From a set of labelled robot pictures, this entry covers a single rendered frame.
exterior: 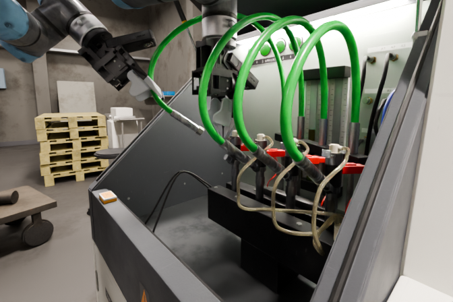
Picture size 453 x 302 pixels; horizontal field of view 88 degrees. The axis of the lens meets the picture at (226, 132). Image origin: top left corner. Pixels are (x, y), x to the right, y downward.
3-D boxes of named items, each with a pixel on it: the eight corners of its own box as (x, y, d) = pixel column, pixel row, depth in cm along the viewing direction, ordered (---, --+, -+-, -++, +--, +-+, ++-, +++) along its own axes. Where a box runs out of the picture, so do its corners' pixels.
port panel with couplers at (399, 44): (350, 158, 61) (358, 34, 57) (355, 156, 63) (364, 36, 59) (412, 169, 51) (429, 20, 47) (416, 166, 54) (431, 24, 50)
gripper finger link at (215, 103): (199, 138, 54) (199, 98, 53) (219, 135, 58) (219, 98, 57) (207, 139, 52) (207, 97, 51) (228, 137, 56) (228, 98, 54)
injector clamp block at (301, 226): (207, 243, 61) (207, 187, 59) (235, 229, 68) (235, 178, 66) (340, 342, 36) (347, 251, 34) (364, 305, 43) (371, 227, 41)
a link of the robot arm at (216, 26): (221, 28, 56) (246, 20, 50) (221, 48, 56) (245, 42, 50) (195, 21, 51) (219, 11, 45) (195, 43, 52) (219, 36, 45)
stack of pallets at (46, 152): (44, 166, 429) (38, 113, 416) (100, 159, 482) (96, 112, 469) (38, 189, 322) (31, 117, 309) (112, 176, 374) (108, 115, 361)
